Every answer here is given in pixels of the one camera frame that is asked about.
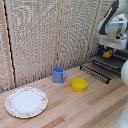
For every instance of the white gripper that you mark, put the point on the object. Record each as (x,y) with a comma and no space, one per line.
(113,42)

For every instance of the orange bread slice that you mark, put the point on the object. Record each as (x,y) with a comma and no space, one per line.
(107,53)

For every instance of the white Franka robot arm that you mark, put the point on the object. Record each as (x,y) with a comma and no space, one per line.
(116,20)

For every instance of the ribbed metal baking tray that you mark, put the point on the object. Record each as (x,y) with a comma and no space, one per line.
(108,62)

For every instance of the yellow plastic bowl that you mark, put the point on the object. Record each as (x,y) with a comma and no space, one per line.
(79,85)

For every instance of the blue plastic cup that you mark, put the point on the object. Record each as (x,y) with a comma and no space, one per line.
(58,75)

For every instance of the woven folding screen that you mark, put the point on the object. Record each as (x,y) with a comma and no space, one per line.
(31,36)

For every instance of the white floral rim plate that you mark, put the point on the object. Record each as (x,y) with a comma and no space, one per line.
(26,102)

